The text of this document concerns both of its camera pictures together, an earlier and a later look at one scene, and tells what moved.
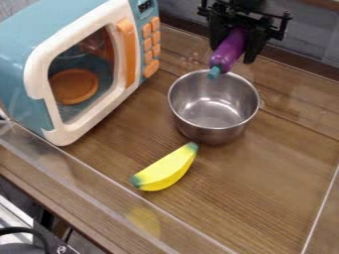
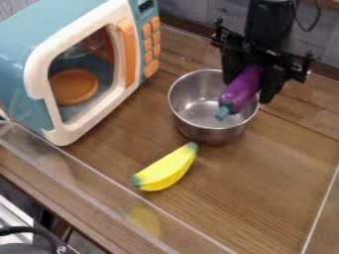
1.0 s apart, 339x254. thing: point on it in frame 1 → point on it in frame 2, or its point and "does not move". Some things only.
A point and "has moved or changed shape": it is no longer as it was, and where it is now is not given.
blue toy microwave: x=75 y=58 does not move
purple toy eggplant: x=227 y=51 has moved or changed shape
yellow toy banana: x=168 y=171 does not move
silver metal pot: x=212 y=108 does not move
